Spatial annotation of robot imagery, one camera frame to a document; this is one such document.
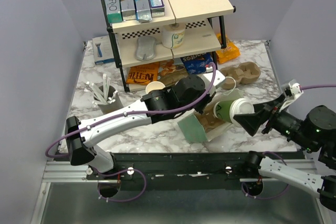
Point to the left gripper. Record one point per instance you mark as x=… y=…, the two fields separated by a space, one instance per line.
x=207 y=99

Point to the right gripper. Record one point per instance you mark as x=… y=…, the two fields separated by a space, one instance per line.
x=251 y=121

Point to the stack of green paper cups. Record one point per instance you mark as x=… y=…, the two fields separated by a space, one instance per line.
x=155 y=85

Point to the single green paper cup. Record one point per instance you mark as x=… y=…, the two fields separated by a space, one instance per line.
x=226 y=110

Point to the single cardboard cup carrier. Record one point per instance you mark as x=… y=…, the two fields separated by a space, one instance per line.
x=208 y=120

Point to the green Fresh paper bag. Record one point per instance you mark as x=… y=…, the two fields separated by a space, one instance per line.
x=199 y=128

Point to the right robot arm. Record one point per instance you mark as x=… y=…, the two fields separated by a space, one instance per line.
x=316 y=133

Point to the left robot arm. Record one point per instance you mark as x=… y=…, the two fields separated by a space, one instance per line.
x=82 y=137

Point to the brown chips bag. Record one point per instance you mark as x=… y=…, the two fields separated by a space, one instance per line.
x=171 y=71

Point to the blue Doritos bag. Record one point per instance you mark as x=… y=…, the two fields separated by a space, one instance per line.
x=196 y=64

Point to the orange yellow snack bag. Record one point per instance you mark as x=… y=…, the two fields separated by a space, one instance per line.
x=229 y=53

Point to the white patterned paper cup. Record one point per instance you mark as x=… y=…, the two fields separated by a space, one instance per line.
x=173 y=35

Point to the beige three-tier shelf rack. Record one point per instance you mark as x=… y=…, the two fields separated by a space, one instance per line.
x=199 y=36

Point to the grey straw holder cup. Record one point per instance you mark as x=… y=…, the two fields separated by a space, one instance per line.
x=105 y=97

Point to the silver blue RiO box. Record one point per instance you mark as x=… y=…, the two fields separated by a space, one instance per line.
x=143 y=11

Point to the blue razor package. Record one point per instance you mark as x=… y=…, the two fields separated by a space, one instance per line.
x=102 y=50

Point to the teal RiO box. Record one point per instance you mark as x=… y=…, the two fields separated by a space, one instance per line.
x=113 y=10

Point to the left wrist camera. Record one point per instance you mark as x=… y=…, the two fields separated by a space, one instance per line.
x=212 y=79

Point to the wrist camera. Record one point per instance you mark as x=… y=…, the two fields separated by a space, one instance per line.
x=212 y=79
x=292 y=91

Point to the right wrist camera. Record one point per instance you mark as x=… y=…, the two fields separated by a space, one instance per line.
x=292 y=91

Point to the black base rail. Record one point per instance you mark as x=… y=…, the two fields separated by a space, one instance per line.
x=165 y=171

